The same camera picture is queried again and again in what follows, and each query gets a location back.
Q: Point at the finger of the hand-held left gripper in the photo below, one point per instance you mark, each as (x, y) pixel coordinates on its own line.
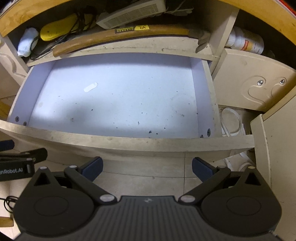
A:
(34, 154)
(6, 146)

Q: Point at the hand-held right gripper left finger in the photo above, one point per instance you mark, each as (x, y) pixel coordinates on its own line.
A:
(93, 167)

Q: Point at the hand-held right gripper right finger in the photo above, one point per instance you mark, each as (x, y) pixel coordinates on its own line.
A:
(201, 169)

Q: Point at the cream plain drawer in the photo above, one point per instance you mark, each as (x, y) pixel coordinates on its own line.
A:
(115, 92)

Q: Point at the cream carved drawer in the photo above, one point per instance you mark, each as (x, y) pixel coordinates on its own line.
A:
(242, 69)

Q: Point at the wooden furniture leg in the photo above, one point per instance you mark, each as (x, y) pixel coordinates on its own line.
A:
(3, 111)

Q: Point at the cream cabinet door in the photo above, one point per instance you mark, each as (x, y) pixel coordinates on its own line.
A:
(277, 150)

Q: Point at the pale tape strip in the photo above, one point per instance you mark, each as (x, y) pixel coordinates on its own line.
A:
(90, 87)

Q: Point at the white sock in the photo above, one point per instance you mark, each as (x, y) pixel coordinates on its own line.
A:
(26, 42)

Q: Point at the yellow shoe insole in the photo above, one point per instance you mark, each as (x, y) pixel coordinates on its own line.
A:
(57, 29)

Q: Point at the cream cabinet with wood trim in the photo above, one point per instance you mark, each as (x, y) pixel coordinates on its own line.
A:
(18, 16)

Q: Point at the white pill bottle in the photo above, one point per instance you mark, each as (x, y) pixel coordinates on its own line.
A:
(251, 43)

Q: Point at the white vented router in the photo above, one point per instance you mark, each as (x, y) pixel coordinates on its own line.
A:
(129, 16)

